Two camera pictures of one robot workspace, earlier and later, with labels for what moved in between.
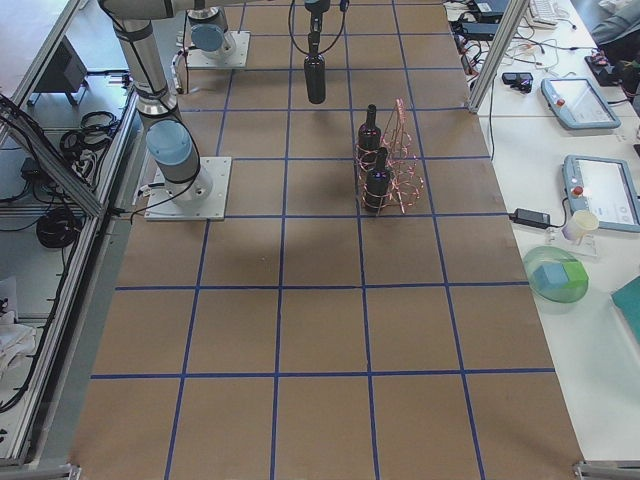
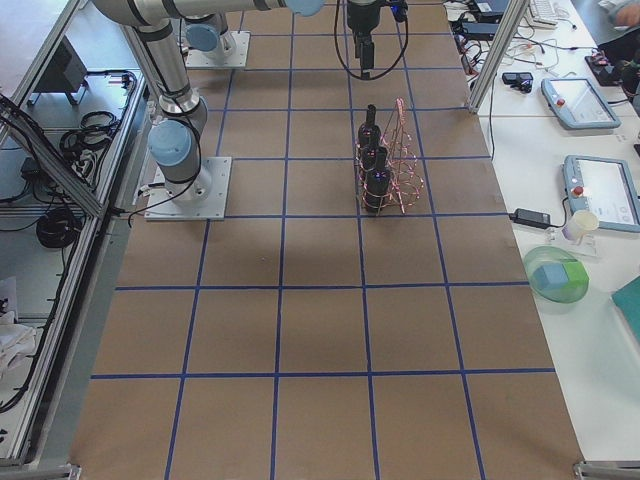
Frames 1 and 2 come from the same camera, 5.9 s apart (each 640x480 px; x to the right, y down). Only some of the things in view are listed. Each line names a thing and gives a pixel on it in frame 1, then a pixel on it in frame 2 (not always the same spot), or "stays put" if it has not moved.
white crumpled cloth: x=17 y=340 stays put
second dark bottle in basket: x=377 y=183 stays put
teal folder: x=627 y=298 stays put
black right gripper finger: x=314 y=34 → x=367 y=55
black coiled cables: x=59 y=228 stays put
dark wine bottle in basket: x=369 y=140 stays put
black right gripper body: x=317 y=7 → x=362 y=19
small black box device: x=521 y=80 stays put
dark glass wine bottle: x=315 y=78 → x=374 y=157
